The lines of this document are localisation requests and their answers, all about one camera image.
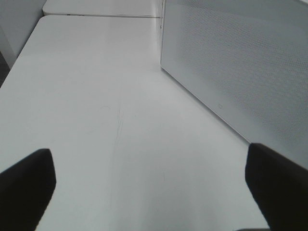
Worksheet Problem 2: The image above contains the adjacent white table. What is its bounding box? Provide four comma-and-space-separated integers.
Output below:
42, 0, 164, 18

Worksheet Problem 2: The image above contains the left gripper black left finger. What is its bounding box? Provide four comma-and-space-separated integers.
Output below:
0, 149, 56, 231

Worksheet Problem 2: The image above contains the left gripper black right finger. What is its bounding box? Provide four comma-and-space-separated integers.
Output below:
245, 143, 308, 231

